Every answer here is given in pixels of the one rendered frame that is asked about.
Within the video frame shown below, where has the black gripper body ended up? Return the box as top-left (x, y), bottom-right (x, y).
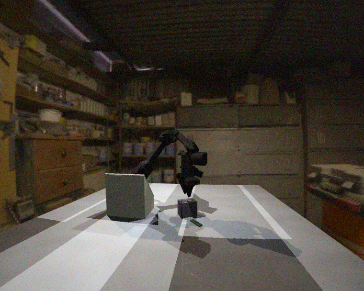
top-left (176, 165), bottom-right (200, 185)

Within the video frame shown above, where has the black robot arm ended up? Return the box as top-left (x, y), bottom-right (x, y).
top-left (131, 130), bottom-right (207, 179)

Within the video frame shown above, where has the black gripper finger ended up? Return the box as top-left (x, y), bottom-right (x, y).
top-left (178, 180), bottom-right (186, 194)
top-left (184, 183), bottom-right (195, 198)

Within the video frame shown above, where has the dark green slotted holder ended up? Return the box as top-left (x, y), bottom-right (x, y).
top-left (190, 219), bottom-right (203, 227)

